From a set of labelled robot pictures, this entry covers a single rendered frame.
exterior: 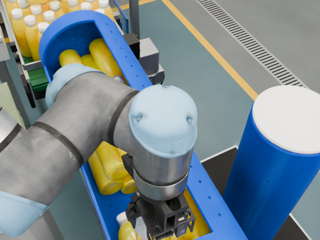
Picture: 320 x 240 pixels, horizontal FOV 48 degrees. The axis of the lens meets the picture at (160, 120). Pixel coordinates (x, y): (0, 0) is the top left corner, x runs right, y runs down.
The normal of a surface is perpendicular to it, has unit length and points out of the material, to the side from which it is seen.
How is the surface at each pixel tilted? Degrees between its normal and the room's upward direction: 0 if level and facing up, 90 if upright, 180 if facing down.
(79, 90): 11
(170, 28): 0
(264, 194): 90
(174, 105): 0
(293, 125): 0
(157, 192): 90
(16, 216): 62
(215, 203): 39
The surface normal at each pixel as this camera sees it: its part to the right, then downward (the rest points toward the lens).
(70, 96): -0.27, -0.68
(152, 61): 0.41, 0.71
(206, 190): 0.56, -0.69
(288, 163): -0.31, 0.74
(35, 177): 0.59, -0.11
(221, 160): 0.02, -0.63
